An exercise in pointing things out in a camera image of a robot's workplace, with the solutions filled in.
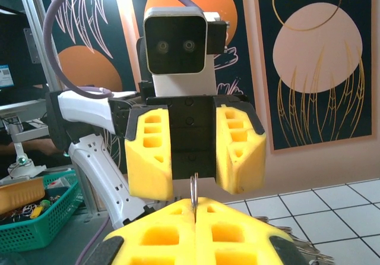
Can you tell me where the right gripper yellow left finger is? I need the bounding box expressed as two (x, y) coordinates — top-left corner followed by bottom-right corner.
(85, 198), (197, 265)

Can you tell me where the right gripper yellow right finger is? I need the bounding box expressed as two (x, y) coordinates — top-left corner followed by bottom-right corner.
(195, 198), (309, 265)

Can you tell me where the person's forearm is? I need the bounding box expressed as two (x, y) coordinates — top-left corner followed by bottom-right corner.
(0, 138), (65, 156)

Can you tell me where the yellow key tag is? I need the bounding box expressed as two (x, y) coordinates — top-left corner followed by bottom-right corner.
(28, 206), (44, 220)

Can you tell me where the yellow plastic tray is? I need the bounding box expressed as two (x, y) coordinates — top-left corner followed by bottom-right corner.
(0, 177), (46, 215)

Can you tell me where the green plastic basket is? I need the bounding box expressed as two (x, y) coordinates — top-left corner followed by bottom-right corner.
(0, 171), (86, 253)

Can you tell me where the white desk stand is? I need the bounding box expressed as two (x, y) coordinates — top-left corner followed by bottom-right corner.
(0, 115), (47, 179)

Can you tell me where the black computer monitor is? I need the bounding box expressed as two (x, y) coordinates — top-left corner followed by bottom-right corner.
(0, 8), (30, 96)

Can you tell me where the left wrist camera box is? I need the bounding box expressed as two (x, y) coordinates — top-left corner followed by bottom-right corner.
(136, 7), (231, 97)

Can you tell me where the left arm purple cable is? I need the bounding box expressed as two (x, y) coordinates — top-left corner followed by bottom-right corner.
(43, 0), (197, 99)

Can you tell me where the aluminium frame post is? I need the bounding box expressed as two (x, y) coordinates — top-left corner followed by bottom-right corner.
(16, 0), (60, 92)

